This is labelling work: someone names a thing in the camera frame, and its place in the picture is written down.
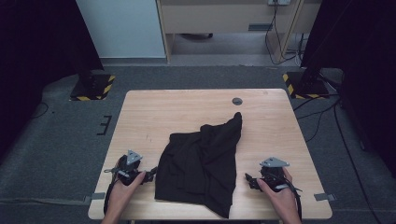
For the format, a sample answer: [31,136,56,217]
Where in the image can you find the black hanging cable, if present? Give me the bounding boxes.
[263,0,301,66]

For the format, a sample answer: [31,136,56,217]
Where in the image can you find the person's right hand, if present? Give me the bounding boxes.
[256,167,303,224]

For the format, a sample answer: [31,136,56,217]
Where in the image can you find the light wooden desk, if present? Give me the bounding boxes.
[155,0,322,63]

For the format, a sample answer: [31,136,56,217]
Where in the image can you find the white panel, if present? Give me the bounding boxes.
[75,0,166,60]

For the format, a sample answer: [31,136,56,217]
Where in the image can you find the black cloth garment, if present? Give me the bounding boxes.
[154,111,244,219]

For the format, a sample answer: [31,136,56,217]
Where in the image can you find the black floor tape mark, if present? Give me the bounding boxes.
[95,115,113,136]

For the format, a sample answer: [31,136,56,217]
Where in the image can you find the black yellow striped stand base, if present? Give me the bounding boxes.
[68,73,117,102]
[282,70,331,100]

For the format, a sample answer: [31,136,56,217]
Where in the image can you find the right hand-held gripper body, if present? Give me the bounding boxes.
[259,156,304,192]

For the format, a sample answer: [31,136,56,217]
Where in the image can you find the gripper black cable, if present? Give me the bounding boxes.
[274,173,304,222]
[103,174,120,217]

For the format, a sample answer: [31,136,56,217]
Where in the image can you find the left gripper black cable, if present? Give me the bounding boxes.
[103,174,120,217]

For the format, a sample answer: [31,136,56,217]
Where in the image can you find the person's left hand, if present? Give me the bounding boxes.
[106,170,147,218]

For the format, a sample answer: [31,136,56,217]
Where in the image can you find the grey tape piece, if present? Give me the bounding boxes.
[83,191,106,202]
[313,192,338,203]

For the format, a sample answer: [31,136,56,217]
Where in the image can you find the black curtain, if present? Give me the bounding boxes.
[0,0,105,164]
[299,0,396,179]

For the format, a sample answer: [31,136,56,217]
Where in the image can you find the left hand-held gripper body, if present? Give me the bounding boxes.
[104,149,148,187]

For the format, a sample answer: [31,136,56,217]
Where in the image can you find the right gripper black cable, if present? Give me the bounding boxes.
[274,173,304,222]

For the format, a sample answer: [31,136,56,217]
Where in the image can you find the thin black floor cable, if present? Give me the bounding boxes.
[30,101,50,120]

